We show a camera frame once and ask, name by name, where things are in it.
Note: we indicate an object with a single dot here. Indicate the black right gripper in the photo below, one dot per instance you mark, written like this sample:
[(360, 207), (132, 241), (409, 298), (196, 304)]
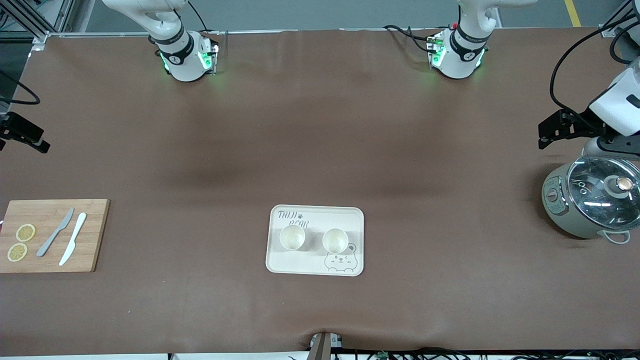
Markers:
[(15, 126)]

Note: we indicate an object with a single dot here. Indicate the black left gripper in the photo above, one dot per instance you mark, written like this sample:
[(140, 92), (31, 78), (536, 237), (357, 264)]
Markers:
[(581, 127)]

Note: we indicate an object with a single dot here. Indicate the white paper cup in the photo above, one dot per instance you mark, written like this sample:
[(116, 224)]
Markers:
[(335, 241), (292, 237)]

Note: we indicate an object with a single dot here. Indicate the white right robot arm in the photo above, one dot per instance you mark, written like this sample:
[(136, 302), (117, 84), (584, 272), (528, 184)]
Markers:
[(182, 60)]

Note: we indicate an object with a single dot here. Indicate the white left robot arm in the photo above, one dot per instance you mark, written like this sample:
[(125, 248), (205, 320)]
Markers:
[(462, 60)]

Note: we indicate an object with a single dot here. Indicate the glass pot lid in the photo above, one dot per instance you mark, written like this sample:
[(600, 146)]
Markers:
[(590, 195)]

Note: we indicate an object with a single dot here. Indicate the grey-green electric cooking pot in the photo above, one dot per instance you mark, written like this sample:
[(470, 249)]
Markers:
[(560, 215)]

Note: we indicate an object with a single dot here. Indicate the lemon slice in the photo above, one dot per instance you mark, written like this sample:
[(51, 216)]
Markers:
[(25, 232), (17, 252)]

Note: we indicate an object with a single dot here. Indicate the grey plastic knife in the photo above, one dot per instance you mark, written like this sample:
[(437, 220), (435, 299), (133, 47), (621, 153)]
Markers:
[(55, 235)]

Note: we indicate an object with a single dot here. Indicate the white plastic knife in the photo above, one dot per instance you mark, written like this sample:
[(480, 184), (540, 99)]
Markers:
[(75, 235)]

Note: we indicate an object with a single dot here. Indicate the bamboo cutting board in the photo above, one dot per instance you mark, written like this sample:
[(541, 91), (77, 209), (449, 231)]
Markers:
[(95, 235)]

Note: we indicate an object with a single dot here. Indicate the cream tray with bear print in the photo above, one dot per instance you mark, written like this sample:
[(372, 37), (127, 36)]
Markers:
[(310, 265)]

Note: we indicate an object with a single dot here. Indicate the aluminium frame profile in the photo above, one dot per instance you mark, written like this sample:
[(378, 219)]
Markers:
[(607, 31), (40, 37)]

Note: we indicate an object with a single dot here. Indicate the aluminium camera post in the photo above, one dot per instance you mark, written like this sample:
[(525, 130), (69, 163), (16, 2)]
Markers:
[(322, 347)]

